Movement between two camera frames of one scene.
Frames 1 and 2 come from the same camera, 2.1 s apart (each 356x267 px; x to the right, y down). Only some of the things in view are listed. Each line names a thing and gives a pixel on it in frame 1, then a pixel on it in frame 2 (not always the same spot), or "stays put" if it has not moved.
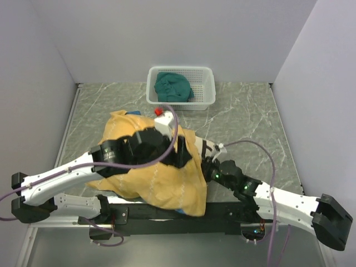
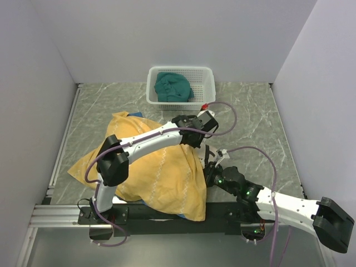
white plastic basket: [182, 88] stays put
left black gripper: [181, 157] to [197, 144]
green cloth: [172, 87] stays put
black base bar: [227, 217] stays put
